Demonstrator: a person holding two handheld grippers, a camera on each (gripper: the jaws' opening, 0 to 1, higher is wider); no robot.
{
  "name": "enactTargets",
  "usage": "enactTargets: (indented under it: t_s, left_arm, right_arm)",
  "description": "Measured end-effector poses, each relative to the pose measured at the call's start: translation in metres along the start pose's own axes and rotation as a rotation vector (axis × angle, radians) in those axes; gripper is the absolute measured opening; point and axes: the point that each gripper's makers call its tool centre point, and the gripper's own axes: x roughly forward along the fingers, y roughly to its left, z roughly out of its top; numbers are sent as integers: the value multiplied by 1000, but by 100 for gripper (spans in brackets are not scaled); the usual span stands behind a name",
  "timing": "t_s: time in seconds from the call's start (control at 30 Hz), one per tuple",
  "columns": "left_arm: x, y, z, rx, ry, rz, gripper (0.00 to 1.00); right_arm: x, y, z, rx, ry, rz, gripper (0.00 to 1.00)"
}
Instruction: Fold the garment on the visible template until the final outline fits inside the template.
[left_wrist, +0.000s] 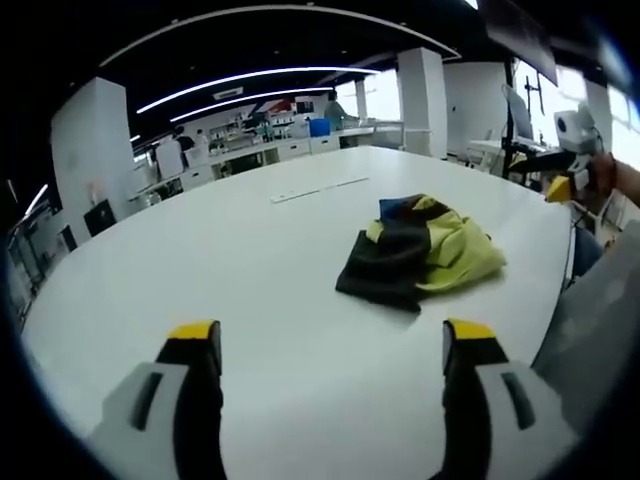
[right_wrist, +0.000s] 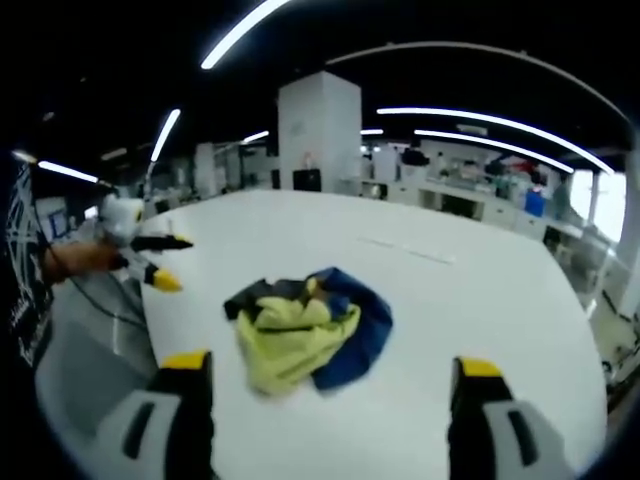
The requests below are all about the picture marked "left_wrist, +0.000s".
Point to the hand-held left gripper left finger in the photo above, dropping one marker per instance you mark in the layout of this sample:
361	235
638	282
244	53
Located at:
150	400

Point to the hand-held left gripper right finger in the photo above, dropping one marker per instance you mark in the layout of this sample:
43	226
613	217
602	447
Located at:
500	400

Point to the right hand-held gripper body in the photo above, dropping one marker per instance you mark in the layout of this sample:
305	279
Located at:
575	125

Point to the yellow-green and black garment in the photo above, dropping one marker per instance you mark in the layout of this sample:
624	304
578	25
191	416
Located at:
425	250

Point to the person's right hand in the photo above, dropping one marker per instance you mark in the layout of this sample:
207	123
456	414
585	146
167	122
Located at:
604	172

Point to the white computer monitor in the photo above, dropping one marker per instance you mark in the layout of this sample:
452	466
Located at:
520	114

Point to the black monitor stand pole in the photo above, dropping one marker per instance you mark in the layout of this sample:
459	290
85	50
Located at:
510	120

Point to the white side desk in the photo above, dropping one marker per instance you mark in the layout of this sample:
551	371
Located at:
487	149

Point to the person's blue trouser leg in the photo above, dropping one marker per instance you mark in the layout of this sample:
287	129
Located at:
586	252

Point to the person's grey top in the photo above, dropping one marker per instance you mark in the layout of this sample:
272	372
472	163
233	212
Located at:
595	340

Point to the black office chair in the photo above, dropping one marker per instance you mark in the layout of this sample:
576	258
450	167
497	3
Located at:
100	217

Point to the blue storage box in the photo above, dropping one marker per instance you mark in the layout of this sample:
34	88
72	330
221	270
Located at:
320	128

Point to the white cabinet counter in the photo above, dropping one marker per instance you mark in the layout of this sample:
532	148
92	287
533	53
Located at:
240	155

